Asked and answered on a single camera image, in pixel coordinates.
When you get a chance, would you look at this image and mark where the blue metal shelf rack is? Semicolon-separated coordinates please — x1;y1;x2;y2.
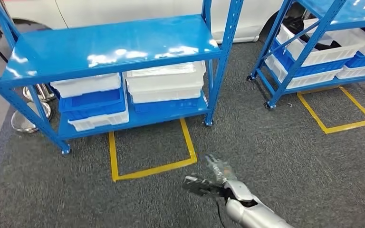
247;0;365;110
0;0;244;155

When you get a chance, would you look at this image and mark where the black plastic part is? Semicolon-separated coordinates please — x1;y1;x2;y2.
283;16;344;51

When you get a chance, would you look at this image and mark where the chrome stanchion base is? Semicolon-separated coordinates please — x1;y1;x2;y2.
11;101;51;133
22;83;56;103

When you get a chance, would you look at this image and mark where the black camera bracket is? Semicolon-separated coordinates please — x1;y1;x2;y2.
182;175;231;199

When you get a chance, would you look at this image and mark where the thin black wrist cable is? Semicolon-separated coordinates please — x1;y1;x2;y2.
215;199;226;228

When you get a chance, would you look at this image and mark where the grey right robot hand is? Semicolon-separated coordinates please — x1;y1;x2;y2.
205;154;237;185

